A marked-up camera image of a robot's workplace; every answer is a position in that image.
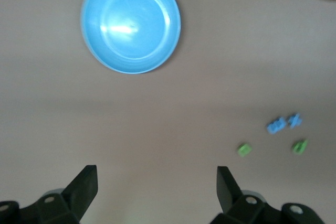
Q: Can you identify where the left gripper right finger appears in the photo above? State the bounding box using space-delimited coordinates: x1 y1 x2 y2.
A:
209 166 326 224

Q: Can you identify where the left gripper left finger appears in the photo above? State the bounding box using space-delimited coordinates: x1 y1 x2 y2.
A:
0 165 99 224

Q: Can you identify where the green letter n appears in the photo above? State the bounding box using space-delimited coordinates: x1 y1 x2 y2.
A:
237 143 253 158

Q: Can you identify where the blue letter m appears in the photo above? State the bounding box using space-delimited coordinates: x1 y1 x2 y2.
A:
267 116 287 135

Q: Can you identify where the green letter p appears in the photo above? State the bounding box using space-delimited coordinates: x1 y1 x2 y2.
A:
291 138 309 155

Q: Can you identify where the blue letter t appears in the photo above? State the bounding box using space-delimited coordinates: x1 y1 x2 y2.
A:
288 113 303 130

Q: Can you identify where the blue round plate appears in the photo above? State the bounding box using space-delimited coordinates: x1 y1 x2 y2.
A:
80 0 182 75

